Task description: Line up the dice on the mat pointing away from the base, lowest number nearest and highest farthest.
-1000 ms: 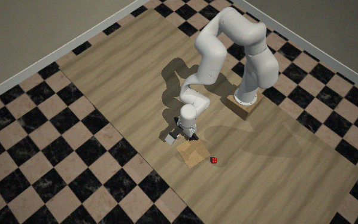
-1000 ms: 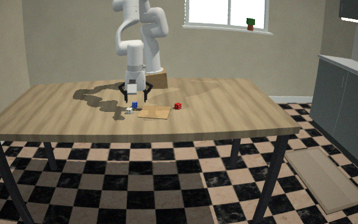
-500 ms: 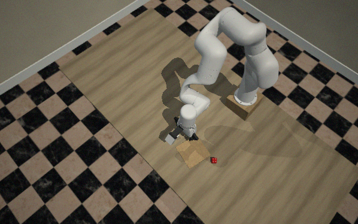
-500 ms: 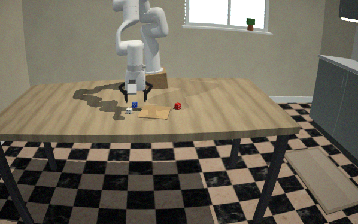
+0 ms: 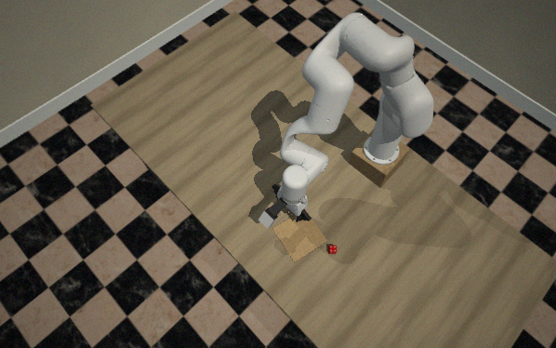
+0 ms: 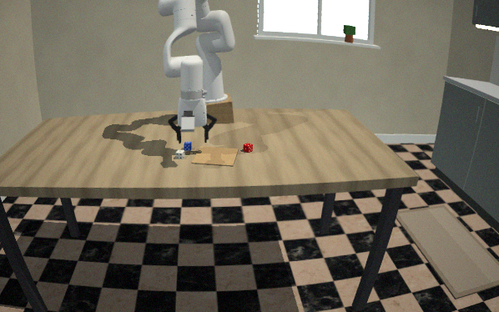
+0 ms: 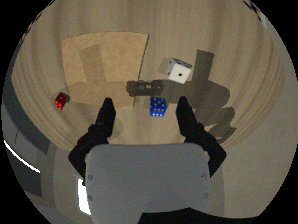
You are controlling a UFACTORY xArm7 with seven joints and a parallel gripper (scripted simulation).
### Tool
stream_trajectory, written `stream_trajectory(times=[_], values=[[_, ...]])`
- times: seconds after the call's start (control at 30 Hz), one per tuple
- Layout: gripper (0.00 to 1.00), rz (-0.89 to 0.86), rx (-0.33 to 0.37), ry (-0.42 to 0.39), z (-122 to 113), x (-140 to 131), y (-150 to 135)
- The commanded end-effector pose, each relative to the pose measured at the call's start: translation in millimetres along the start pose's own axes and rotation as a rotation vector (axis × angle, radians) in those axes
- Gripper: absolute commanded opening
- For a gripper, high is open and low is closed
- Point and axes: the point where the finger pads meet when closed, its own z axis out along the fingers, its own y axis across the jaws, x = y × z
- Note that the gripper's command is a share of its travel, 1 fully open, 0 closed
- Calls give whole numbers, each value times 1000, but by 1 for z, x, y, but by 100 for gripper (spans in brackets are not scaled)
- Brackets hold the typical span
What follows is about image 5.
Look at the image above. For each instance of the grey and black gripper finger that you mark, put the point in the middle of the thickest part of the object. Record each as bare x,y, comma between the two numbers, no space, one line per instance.
303,216
276,189

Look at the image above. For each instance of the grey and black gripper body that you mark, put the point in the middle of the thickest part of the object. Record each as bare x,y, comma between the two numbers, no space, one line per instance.
294,208

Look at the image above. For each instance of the brown mat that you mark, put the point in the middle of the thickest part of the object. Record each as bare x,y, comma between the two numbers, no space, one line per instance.
299,238

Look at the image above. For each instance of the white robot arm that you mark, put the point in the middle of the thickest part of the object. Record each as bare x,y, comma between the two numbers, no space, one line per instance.
378,52

